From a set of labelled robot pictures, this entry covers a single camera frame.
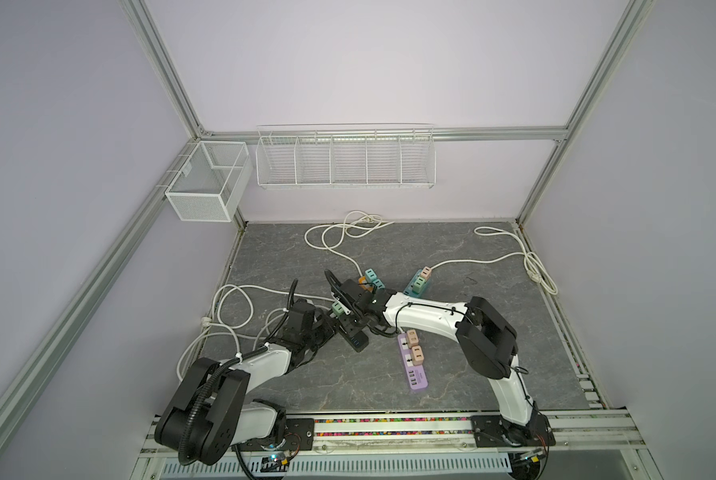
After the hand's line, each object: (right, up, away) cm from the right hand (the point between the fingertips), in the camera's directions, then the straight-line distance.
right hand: (348, 321), depth 90 cm
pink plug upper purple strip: (+19, -3, -7) cm, 20 cm away
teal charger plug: (+7, +13, +6) cm, 16 cm away
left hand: (-2, -2, 0) cm, 3 cm away
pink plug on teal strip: (+25, +14, +7) cm, 29 cm away
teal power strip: (+20, +10, +8) cm, 24 cm away
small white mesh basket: (-48, +45, +12) cm, 67 cm away
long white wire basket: (-1, +53, +7) cm, 53 cm away
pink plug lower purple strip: (+19, -7, -10) cm, 23 cm away
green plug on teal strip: (+22, +11, +4) cm, 25 cm away
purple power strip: (+19, -12, -9) cm, 25 cm away
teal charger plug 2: (+10, +11, +4) cm, 15 cm away
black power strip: (+3, -1, -9) cm, 10 cm away
